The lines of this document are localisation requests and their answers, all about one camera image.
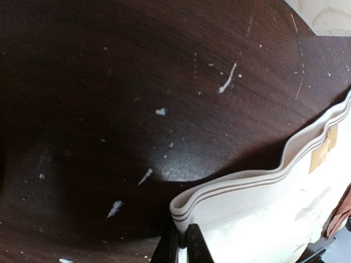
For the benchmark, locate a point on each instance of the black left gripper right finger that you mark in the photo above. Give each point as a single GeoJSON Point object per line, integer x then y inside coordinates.
{"type": "Point", "coordinates": [197, 249]}

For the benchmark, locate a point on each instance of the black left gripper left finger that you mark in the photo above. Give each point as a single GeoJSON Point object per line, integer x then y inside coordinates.
{"type": "Point", "coordinates": [167, 248]}

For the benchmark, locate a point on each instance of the beige underwear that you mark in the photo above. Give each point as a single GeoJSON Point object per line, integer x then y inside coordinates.
{"type": "Point", "coordinates": [272, 215]}

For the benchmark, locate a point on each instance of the orange underwear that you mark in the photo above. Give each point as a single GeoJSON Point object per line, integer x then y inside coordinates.
{"type": "Point", "coordinates": [339, 215]}

